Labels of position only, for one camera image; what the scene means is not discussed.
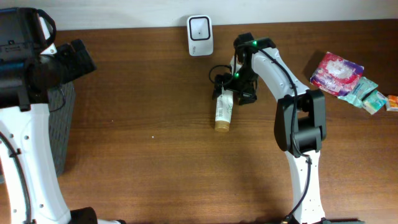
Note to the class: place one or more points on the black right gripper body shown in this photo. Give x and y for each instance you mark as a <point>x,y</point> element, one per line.
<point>242,83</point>

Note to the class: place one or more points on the white Pantene tube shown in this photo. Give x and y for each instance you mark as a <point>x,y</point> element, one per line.
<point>224,107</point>

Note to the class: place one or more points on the red purple pad package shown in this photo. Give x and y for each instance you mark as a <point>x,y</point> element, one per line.
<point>336,75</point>

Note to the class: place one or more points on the teal wet wipes pack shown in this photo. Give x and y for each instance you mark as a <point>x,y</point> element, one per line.
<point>363,87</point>

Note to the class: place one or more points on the green tissue pack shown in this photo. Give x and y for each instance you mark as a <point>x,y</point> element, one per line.
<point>374,102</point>

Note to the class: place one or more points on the orange tissue pack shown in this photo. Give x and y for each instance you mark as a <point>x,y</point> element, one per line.
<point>392,103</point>

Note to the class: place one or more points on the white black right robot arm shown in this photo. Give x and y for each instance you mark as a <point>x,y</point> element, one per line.
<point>300,120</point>

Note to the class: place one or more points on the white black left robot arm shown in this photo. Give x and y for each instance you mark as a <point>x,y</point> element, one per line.
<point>31,65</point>

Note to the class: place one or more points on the white barcode scanner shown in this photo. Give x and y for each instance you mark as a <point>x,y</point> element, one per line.
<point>200,35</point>

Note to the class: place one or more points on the dark grey plastic basket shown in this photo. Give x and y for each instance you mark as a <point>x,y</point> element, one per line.
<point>61,105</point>

